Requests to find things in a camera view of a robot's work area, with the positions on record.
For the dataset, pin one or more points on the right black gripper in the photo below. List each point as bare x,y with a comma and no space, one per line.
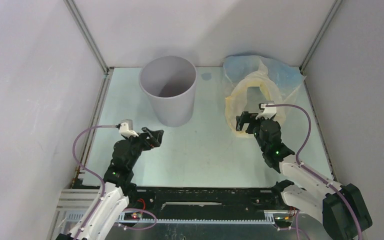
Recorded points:
251,121

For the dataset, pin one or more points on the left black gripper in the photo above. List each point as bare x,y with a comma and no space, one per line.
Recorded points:
143,138

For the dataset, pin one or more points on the clear bag with yellow rim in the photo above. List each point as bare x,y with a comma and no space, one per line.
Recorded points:
249,80

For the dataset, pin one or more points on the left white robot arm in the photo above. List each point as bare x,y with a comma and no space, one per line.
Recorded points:
117,189

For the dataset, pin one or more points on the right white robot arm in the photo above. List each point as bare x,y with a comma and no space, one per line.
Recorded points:
340,209

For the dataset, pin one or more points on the grey plastic trash bin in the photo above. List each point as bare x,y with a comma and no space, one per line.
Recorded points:
169,83

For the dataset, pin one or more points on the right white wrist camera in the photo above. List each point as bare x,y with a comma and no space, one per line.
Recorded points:
267,110

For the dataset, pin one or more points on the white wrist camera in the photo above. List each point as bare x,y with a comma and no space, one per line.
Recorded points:
267,110
125,129

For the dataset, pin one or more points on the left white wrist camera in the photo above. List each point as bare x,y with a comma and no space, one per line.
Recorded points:
125,129

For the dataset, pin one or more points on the grey slotted cable duct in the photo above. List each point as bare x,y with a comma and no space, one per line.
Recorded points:
76,216

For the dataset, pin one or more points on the left aluminium frame post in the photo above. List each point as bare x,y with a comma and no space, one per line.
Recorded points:
87,35

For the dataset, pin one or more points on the aluminium frame post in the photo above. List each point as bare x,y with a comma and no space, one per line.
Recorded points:
87,35
320,34

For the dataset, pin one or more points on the right aluminium frame post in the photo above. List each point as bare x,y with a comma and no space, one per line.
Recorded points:
320,34

